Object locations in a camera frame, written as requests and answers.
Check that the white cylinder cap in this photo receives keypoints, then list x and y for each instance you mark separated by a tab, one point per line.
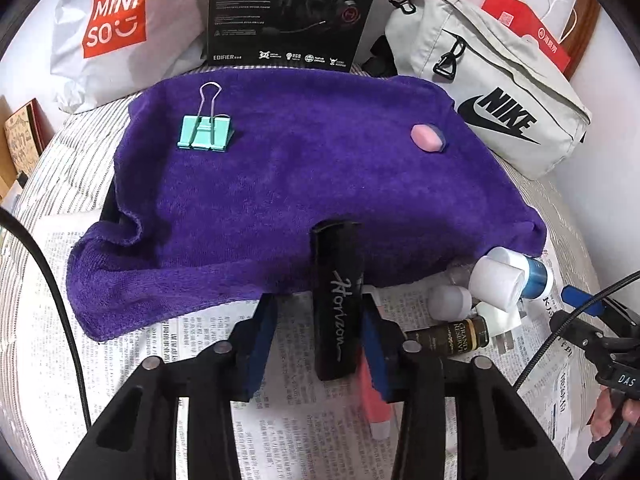
495	280

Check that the white charger plug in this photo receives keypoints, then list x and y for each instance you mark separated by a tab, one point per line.
502	320

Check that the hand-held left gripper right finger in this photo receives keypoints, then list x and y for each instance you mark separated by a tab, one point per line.
376	360

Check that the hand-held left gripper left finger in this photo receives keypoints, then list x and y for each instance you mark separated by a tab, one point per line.
260	345

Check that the purple towel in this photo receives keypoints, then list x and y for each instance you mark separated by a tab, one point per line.
310	160

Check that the person's right hand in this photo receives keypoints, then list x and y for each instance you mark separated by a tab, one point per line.
602	415

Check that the white plastic shopping bag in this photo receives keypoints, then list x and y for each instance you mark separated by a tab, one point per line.
165	35

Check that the black headphone box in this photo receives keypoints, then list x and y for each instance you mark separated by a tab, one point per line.
240	10

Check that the black slim tube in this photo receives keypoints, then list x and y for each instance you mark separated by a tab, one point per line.
335	310

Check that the teal binder clip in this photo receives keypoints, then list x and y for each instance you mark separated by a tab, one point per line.
205	132

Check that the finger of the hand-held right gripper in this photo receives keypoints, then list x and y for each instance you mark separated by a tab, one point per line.
577	297
575	332

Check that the small white USB light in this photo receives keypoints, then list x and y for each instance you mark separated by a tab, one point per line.
450	302

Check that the wooden nightstand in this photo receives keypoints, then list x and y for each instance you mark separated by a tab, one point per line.
7	180

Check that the brown wooden frame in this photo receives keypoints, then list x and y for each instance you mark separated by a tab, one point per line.
587	25

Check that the brown patterned book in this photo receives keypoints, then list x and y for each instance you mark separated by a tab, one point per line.
22	135

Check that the newspaper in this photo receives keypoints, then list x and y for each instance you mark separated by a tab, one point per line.
310	435

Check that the white and blue bottle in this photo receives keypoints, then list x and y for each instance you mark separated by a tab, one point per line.
535	272

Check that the grey waist bag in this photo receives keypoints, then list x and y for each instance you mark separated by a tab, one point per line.
500	70

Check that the black Grand Reserve tube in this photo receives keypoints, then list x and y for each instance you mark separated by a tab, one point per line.
445	337

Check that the pink oval eraser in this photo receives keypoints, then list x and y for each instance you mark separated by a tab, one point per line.
425	136

